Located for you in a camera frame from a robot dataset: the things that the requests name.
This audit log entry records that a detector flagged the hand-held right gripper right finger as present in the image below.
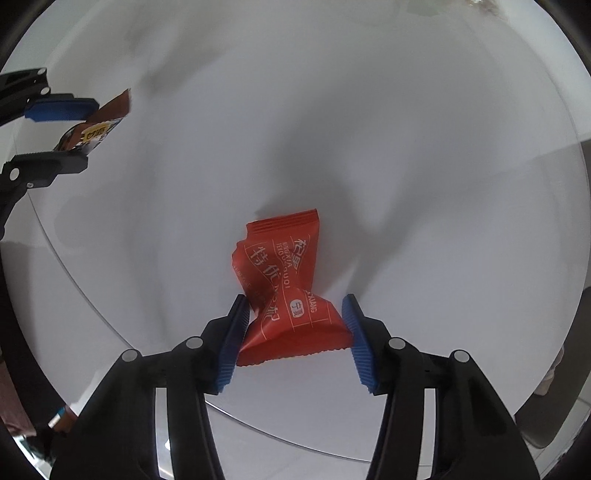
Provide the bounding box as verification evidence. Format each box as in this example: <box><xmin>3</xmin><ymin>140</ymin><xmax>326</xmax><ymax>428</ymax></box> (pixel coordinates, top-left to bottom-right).
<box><xmin>342</xmin><ymin>294</ymin><xmax>539</xmax><ymax>480</ymax></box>

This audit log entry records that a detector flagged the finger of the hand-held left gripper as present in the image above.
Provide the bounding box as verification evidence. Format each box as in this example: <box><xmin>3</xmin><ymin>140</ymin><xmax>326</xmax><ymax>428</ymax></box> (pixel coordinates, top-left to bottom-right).
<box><xmin>0</xmin><ymin>153</ymin><xmax>88</xmax><ymax>241</ymax></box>
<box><xmin>0</xmin><ymin>68</ymin><xmax>99</xmax><ymax>125</ymax></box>

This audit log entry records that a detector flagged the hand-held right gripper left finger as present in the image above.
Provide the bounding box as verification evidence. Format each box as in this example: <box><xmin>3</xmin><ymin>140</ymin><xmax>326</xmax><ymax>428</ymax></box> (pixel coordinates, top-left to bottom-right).
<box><xmin>50</xmin><ymin>295</ymin><xmax>250</xmax><ymax>480</ymax></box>

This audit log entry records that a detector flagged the brown snack wrapper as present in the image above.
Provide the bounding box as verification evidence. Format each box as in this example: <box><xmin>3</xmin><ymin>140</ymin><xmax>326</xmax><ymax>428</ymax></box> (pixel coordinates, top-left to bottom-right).
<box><xmin>53</xmin><ymin>89</ymin><xmax>132</xmax><ymax>154</ymax></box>

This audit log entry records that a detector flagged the red printed snack wrapper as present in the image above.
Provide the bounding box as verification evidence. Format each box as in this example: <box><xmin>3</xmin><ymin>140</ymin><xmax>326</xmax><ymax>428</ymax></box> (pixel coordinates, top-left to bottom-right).
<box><xmin>230</xmin><ymin>209</ymin><xmax>352</xmax><ymax>367</ymax></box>

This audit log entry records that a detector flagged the beige cloth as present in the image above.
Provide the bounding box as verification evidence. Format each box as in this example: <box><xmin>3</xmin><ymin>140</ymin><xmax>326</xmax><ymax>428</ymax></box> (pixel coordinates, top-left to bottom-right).
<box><xmin>536</xmin><ymin>346</ymin><xmax>566</xmax><ymax>398</ymax></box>

